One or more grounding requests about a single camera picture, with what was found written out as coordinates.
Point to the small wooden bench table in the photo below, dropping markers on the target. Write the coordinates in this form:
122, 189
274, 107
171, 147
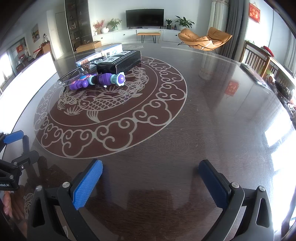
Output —
154, 36

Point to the black flat screen television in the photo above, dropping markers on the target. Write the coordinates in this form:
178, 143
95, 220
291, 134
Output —
144, 18

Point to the red flower vase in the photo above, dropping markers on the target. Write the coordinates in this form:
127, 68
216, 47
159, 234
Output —
98, 26

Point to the green potted plant left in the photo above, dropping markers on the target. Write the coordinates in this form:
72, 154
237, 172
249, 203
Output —
114, 23

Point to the orange butterfly lounge chair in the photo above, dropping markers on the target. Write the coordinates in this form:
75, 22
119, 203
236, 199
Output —
213, 40

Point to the dark tall display cabinet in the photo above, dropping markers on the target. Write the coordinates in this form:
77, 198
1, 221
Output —
78, 22

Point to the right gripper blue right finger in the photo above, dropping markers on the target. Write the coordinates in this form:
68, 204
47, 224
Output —
216, 183

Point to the green potted plant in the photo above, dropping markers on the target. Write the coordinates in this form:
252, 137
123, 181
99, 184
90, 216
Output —
183, 23
114, 23

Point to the cardboard box on floor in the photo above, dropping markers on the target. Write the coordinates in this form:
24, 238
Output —
88, 46

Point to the grey curtain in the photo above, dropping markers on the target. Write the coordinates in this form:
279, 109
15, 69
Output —
236, 26

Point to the white walled sorting box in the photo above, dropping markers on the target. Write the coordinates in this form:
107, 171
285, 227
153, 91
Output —
32, 78

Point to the white tv console cabinet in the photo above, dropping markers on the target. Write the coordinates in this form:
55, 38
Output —
130, 36

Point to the purple butterfly toy wand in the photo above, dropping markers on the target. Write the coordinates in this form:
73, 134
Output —
105, 80

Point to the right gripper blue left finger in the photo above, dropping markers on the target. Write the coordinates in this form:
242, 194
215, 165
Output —
85, 182

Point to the framed wall painting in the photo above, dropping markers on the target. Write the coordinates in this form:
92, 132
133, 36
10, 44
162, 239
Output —
35, 33

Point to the wooden slatted chair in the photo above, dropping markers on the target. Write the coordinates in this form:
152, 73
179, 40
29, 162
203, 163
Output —
259, 60

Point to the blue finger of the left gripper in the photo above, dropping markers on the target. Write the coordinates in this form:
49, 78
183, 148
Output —
13, 137

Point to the black rectangular box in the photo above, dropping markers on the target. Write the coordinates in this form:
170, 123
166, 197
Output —
121, 62

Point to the blue white carton box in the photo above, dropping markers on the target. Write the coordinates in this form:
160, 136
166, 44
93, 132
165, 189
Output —
102, 53

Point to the white standing air conditioner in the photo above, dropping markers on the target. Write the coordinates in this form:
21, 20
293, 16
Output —
219, 14

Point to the red hanging wall decoration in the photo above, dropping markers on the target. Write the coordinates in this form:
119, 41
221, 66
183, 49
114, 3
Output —
254, 12

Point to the small potted plant middle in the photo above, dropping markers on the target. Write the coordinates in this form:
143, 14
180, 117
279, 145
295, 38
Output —
168, 24

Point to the person's left hand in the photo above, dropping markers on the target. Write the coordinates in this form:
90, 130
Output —
7, 204

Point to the black frame eyeglasses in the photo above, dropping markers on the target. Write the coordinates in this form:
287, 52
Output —
87, 68

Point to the green potted plant right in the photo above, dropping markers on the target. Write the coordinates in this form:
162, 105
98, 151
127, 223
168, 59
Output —
183, 23

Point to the wooden dining table set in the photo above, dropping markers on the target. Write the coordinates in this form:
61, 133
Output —
43, 49

